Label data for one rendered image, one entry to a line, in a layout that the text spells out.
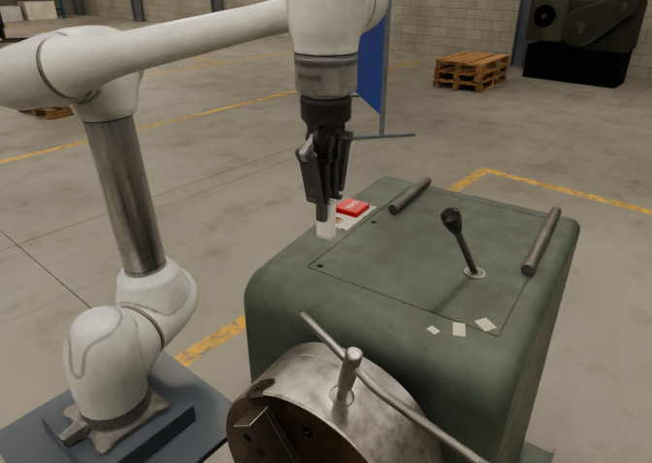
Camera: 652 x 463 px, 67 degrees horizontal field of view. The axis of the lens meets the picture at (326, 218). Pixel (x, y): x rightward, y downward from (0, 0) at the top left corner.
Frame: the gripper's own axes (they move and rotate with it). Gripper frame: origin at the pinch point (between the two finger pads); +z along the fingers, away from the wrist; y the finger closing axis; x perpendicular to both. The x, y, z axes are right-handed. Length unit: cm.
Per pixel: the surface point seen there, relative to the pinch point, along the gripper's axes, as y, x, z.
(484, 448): 7.9, 32.1, 24.4
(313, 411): 23.3, 13.4, 13.9
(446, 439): 23.3, 30.4, 7.5
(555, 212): -46, 29, 10
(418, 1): -1058, -445, 27
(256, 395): 23.0, 3.4, 17.3
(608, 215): -352, 37, 138
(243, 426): 27.5, 4.8, 18.2
